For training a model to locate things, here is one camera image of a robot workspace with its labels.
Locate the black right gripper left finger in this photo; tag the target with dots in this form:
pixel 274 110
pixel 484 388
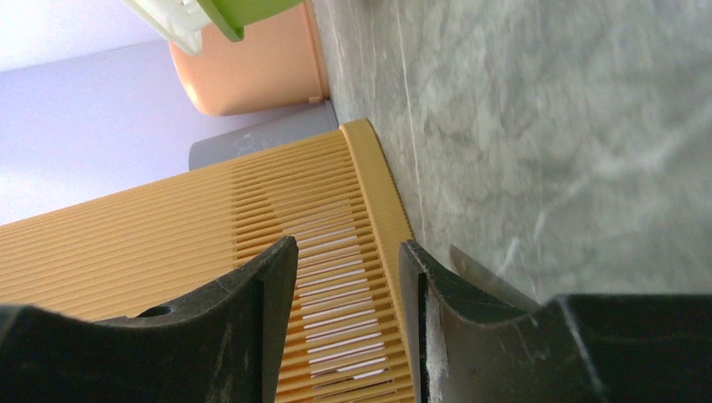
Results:
pixel 222 342

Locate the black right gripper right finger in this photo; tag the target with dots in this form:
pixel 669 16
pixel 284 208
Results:
pixel 488 342

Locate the yellow slatted waste basket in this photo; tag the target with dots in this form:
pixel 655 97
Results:
pixel 334 193

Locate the large orange plastic bucket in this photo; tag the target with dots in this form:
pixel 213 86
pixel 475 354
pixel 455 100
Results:
pixel 278 63

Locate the white perforated basket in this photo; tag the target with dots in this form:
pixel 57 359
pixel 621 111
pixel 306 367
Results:
pixel 179 22

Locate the green tray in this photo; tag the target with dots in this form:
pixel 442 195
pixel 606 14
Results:
pixel 232 16

